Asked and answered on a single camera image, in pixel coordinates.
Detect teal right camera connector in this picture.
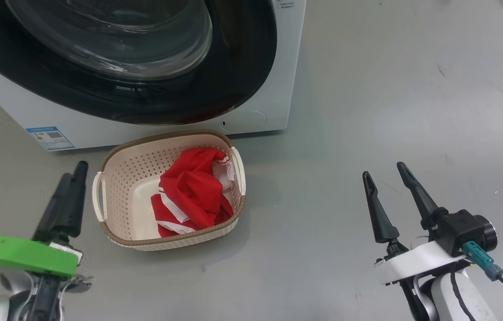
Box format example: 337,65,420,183
463,241,503,282

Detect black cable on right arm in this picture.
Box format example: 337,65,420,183
450,270,476,321

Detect red and white garment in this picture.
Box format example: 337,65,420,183
151,148,235,238

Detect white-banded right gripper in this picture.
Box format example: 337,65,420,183
363,162,471,286

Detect white front-load washing machine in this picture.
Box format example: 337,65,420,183
0,0,307,152

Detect blue energy label sticker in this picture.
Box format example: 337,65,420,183
26,126,75,152

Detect cream perforated laundry basket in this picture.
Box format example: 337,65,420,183
92,130,247,251

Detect washing machine glass door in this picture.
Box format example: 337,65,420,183
0,0,278,126

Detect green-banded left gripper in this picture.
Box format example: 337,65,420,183
0,161,89,278

